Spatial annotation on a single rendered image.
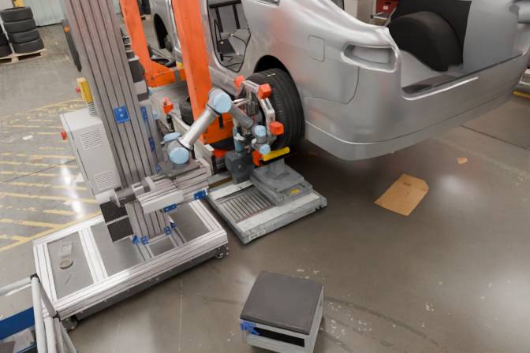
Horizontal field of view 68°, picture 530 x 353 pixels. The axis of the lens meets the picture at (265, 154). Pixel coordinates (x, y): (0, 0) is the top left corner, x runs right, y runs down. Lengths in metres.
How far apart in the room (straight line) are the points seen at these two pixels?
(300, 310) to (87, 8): 2.03
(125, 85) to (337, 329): 1.99
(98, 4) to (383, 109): 1.76
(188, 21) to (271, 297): 2.11
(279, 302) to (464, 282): 1.32
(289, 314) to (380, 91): 1.38
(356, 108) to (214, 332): 1.65
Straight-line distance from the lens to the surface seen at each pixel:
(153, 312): 2.95
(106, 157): 2.69
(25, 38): 10.99
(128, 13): 5.14
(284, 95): 3.03
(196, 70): 3.37
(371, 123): 2.56
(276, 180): 3.53
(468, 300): 2.99
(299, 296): 2.39
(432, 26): 4.02
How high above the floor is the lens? 2.16
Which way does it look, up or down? 29 degrees down
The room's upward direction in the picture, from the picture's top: 5 degrees counter-clockwise
